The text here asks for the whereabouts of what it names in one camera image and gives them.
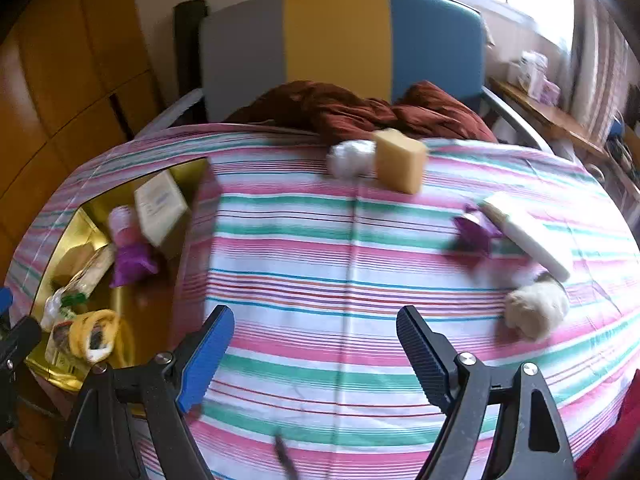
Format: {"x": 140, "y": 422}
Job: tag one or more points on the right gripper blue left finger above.
{"x": 198, "y": 356}

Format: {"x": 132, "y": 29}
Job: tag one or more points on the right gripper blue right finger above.
{"x": 431, "y": 356}

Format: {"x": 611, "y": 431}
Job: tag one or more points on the cream fluffy sock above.
{"x": 536, "y": 310}

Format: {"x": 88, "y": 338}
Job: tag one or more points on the purple snack packet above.
{"x": 477, "y": 230}

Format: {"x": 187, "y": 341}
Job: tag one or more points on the white foam block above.
{"x": 530, "y": 235}

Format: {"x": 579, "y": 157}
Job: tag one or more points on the yellow sponge block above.
{"x": 399, "y": 161}

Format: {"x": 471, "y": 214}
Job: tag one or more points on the white plastic bag ball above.
{"x": 351, "y": 159}

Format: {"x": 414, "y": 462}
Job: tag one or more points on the yellow knitted sock bundle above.
{"x": 92, "y": 335}

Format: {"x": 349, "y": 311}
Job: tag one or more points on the small purple packet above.
{"x": 132, "y": 263}

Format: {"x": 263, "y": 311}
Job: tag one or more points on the striped pink green bedsheet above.
{"x": 315, "y": 270}

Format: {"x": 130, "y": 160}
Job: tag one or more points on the brown snack bar packet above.
{"x": 85, "y": 281}

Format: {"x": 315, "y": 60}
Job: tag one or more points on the pink hair roller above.
{"x": 124, "y": 226}

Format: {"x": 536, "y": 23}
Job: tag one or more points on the cream cardboard box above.
{"x": 163, "y": 213}

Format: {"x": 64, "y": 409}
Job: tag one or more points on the red cloth at corner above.
{"x": 606, "y": 456}

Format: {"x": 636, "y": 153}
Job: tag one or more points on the dark red blanket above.
{"x": 424, "y": 111}

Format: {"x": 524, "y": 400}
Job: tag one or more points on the wooden side shelf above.
{"x": 556, "y": 124}

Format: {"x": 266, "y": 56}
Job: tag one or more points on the white boxes on shelf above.
{"x": 529, "y": 74}

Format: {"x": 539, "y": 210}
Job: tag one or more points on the wooden wardrobe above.
{"x": 76, "y": 80}

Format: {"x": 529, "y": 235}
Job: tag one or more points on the grey yellow blue headboard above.
{"x": 373, "y": 48}

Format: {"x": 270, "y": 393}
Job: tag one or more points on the pink patterned curtain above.
{"x": 598, "y": 64}

